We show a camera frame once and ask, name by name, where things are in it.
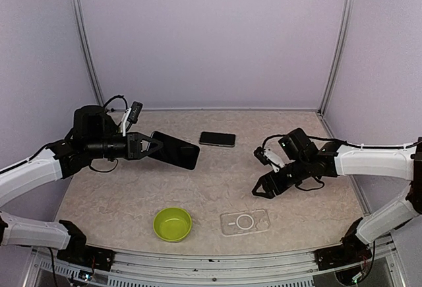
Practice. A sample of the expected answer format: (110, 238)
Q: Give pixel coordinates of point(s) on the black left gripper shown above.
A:
(134, 142)

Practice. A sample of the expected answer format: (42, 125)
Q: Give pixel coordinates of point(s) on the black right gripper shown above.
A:
(270, 194)

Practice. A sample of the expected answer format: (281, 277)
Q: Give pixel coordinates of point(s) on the blue smartphone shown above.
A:
(175, 151)

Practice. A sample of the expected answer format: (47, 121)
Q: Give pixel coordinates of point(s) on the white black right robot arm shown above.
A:
(336, 158)

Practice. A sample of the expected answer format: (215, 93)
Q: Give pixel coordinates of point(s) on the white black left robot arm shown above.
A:
(94, 135)

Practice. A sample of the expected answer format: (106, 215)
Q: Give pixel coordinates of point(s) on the green bowl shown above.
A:
(172, 224)

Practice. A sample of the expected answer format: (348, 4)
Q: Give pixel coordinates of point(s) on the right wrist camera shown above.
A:
(266, 157)

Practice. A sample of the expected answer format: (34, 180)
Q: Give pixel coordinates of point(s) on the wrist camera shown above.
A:
(266, 157)
(130, 117)

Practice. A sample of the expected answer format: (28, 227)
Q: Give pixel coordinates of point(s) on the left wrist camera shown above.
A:
(130, 117)

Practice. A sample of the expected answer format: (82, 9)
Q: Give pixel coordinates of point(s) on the front aluminium rail base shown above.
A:
(294, 268)

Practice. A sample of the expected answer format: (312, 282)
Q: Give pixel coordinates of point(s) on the left aluminium frame post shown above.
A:
(86, 51)

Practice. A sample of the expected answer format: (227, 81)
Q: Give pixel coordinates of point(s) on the aluminium frame post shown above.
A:
(86, 51)
(338, 52)

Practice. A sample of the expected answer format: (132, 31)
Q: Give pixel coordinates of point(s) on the right aluminium frame post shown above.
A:
(338, 52)

